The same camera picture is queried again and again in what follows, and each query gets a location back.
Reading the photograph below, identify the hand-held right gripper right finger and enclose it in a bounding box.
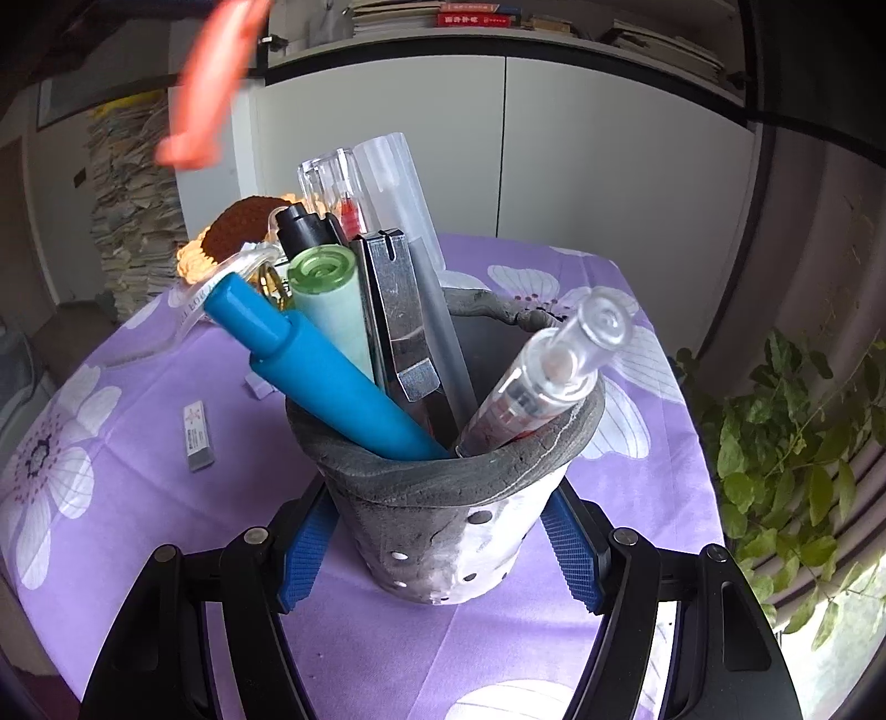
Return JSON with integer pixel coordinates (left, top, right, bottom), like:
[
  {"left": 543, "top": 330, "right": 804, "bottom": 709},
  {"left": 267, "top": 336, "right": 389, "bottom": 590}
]
[{"left": 540, "top": 485, "right": 804, "bottom": 720}]

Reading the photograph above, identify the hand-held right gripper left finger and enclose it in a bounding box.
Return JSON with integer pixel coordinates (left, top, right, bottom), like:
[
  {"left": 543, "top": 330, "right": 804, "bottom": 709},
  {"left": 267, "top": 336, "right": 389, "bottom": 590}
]
[{"left": 79, "top": 477, "right": 340, "bottom": 720}]

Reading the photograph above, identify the grey pen holder cup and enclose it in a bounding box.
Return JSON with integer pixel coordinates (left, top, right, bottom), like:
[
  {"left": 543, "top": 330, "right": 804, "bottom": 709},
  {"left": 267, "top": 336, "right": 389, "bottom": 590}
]
[{"left": 286, "top": 287, "right": 606, "bottom": 606}]

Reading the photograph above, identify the blue pen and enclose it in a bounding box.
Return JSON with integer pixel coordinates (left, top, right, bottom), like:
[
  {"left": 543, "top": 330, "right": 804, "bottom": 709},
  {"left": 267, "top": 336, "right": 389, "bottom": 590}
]
[{"left": 204, "top": 272, "right": 451, "bottom": 460}]

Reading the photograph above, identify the orange utility knife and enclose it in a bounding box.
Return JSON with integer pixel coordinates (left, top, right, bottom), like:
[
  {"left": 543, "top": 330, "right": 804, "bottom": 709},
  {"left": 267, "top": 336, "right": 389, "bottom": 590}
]
[{"left": 156, "top": 0, "right": 271, "bottom": 167}]

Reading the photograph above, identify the purple floral tablecloth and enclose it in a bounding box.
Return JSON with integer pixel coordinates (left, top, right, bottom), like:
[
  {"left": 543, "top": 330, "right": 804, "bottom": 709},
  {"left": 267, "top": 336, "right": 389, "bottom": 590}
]
[{"left": 0, "top": 232, "right": 728, "bottom": 720}]

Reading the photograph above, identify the white eraser with label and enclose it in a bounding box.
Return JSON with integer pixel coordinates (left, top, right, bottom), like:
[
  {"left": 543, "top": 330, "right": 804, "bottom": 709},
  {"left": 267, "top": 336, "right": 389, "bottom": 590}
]
[{"left": 182, "top": 402, "right": 215, "bottom": 473}]

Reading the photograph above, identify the clear plastic pen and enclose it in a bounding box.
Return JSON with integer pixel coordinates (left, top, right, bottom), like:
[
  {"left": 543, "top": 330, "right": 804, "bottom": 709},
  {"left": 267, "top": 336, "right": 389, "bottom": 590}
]
[{"left": 453, "top": 287, "right": 634, "bottom": 458}]

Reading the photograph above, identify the green potted plant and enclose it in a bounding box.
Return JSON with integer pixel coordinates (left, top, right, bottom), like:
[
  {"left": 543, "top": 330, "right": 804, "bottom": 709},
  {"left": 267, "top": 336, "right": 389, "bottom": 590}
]
[{"left": 674, "top": 328, "right": 886, "bottom": 652}]

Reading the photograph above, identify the green marker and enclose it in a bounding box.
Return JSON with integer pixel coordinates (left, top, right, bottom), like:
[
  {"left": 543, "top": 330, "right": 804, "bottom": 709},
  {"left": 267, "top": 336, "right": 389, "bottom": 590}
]
[{"left": 287, "top": 245, "right": 378, "bottom": 385}]

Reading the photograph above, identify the silver nail clipper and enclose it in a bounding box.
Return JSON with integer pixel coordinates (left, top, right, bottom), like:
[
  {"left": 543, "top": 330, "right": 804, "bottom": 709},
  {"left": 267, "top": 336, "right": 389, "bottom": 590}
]
[{"left": 349, "top": 227, "right": 444, "bottom": 434}]

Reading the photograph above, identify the crochet sunflower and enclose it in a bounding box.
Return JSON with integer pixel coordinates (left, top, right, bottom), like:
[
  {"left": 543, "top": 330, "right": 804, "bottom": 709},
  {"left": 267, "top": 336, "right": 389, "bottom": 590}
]
[{"left": 176, "top": 196, "right": 292, "bottom": 285}]

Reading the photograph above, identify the stack of old papers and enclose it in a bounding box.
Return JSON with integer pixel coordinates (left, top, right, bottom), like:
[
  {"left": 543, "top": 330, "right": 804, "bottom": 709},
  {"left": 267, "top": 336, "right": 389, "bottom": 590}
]
[{"left": 86, "top": 90, "right": 188, "bottom": 323}]

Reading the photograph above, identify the clear red-ink pen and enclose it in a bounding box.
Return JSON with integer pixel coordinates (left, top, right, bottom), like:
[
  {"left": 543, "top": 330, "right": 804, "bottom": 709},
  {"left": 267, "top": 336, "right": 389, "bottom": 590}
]
[{"left": 297, "top": 148, "right": 368, "bottom": 240}]

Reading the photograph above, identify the frosted plastic tube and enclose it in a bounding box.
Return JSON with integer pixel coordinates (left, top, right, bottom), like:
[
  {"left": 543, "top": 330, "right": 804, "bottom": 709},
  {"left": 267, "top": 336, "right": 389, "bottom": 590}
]
[{"left": 352, "top": 133, "right": 478, "bottom": 434}]

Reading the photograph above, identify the white cabinet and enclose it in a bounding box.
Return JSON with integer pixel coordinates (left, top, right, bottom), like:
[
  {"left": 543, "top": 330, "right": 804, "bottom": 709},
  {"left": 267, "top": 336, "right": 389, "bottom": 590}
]
[{"left": 173, "top": 34, "right": 763, "bottom": 278}]

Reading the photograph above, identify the grey curtain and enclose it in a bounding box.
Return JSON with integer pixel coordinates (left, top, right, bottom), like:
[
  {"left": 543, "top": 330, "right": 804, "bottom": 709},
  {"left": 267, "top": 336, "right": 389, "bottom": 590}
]
[{"left": 761, "top": 125, "right": 886, "bottom": 575}]

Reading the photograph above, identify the pile of books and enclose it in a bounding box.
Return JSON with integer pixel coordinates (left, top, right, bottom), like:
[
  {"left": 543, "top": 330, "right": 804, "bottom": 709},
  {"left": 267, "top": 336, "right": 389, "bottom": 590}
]
[{"left": 346, "top": 0, "right": 728, "bottom": 84}]

